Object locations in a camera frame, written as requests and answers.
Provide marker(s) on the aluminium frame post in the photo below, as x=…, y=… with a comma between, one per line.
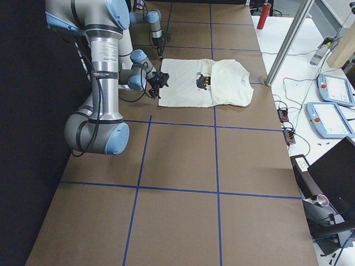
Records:
x=288, y=40

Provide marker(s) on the black laptop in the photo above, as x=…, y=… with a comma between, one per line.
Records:
x=333, y=173

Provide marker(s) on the wooden board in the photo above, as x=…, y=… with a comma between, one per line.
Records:
x=343, y=51

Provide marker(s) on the teach pendant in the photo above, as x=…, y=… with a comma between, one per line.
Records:
x=335, y=89
x=328, y=120

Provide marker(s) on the cream cat print t-shirt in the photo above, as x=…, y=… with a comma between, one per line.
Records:
x=203, y=83

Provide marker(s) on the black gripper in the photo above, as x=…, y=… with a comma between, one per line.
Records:
x=155, y=82

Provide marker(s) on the near teach pendant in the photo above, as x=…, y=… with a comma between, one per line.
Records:
x=328, y=120

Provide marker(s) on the brown paper table cover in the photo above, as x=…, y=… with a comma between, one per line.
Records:
x=195, y=186

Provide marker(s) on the black box with white label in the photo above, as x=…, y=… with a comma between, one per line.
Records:
x=304, y=180

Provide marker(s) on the far teach pendant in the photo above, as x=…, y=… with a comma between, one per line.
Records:
x=335, y=89

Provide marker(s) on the black orange usb hub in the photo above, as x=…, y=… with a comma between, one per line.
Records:
x=283, y=115

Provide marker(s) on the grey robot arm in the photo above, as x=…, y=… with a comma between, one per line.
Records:
x=97, y=126
x=157, y=37

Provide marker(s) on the red cylindrical bottle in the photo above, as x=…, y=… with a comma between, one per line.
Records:
x=264, y=14

